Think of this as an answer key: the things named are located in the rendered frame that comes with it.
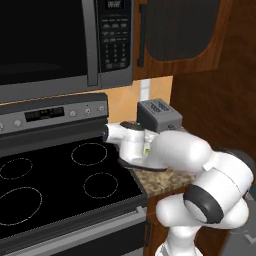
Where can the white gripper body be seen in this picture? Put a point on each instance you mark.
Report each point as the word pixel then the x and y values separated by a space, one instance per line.
pixel 132 150

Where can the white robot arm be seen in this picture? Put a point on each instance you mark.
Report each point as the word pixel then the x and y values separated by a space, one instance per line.
pixel 186 151

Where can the grey toaster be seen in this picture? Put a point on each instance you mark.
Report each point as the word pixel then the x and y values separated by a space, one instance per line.
pixel 159 115

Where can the silver stove knob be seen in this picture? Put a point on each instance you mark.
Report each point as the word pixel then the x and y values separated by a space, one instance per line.
pixel 101 108
pixel 72 113
pixel 87 111
pixel 17 123

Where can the steel stove with black hob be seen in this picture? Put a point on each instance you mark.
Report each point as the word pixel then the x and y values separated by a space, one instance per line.
pixel 66 180

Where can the tall wooden cabinet side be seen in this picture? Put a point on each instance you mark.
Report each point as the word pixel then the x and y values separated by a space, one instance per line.
pixel 216 93

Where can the wooden cupboard door dark panel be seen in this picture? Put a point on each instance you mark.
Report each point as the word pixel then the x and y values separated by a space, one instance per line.
pixel 181 33

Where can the black and steel microwave oven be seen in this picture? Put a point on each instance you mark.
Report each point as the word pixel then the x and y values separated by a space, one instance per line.
pixel 43 36

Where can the white wall socket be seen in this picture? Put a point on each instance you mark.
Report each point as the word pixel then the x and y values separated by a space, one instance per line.
pixel 145 90

